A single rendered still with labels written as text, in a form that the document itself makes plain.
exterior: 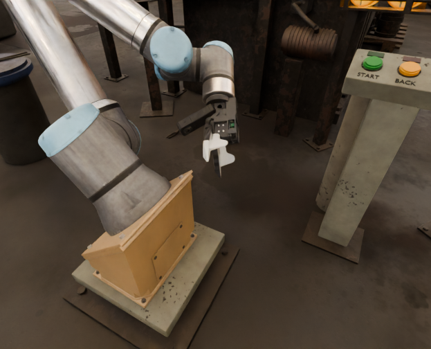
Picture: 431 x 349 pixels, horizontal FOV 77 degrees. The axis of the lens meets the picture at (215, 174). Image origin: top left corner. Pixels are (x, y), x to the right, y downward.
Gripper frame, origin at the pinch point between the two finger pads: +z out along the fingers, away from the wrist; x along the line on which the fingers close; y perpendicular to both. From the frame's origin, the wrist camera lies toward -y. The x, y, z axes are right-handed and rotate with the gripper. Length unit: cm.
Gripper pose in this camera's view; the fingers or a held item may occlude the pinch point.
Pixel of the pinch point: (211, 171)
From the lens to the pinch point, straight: 71.2
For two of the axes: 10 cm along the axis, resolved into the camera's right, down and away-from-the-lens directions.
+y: 9.8, -0.6, -2.0
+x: 2.1, 2.5, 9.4
